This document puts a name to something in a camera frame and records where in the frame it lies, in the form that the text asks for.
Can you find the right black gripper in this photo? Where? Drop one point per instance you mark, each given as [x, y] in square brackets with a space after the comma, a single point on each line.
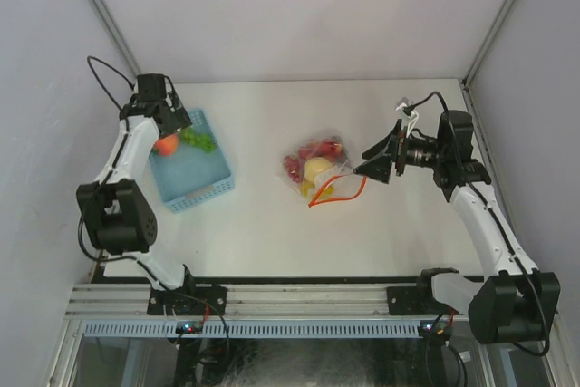
[380, 168]

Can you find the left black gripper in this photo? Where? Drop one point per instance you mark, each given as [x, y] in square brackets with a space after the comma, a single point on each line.
[178, 119]

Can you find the orange fake peach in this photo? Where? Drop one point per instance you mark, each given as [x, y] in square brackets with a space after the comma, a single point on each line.
[166, 146]

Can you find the green fake grape bunch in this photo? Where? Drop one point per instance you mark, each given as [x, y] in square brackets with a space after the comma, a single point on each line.
[203, 141]

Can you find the clear zip top bag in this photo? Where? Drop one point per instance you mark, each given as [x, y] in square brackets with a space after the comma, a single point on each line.
[347, 185]

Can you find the yellow fake pear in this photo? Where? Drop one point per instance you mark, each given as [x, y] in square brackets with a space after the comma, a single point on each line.
[315, 166]

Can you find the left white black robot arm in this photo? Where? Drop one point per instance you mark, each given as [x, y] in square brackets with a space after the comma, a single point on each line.
[116, 221]

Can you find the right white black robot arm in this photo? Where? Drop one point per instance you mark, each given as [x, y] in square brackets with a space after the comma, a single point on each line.
[515, 302]

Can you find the red fake strawberries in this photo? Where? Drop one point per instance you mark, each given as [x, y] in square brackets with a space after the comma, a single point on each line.
[331, 149]

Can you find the yellow fake lemon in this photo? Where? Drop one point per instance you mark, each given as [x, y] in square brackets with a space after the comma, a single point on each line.
[308, 190]

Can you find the red fake grape bunch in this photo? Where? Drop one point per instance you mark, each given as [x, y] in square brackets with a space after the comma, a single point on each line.
[294, 163]

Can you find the light blue plastic basket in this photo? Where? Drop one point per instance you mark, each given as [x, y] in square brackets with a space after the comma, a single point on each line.
[191, 176]

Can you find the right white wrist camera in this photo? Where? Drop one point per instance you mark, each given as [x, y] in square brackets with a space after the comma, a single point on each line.
[408, 115]

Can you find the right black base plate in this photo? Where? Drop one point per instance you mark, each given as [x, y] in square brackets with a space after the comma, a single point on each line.
[407, 300]

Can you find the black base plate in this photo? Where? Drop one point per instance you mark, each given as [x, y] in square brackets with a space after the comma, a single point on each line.
[210, 300]
[407, 300]

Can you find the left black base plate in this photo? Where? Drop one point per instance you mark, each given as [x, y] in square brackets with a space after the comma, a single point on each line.
[210, 300]

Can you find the aluminium front rail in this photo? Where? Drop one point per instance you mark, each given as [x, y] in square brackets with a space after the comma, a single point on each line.
[247, 300]

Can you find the light blue slotted cable duct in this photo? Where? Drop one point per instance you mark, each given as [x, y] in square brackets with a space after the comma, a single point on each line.
[256, 329]

